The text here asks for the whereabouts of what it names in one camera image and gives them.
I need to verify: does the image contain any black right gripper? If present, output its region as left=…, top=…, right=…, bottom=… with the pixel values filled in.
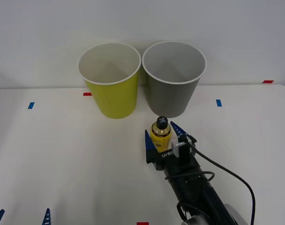
left=144, top=120, right=202, bottom=179

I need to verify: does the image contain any yellow bottle with black cap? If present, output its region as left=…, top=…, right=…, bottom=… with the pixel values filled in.
left=149, top=116, right=173, bottom=152

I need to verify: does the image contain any grey plastic bin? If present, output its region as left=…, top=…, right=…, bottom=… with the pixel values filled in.
left=141, top=41, right=207, bottom=119

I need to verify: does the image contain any yellow-green plastic bin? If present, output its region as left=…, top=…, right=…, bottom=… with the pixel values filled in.
left=77, top=42, right=142, bottom=120

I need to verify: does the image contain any pale grey right wrist camera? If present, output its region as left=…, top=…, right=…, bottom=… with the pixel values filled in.
left=171, top=140, right=193, bottom=162

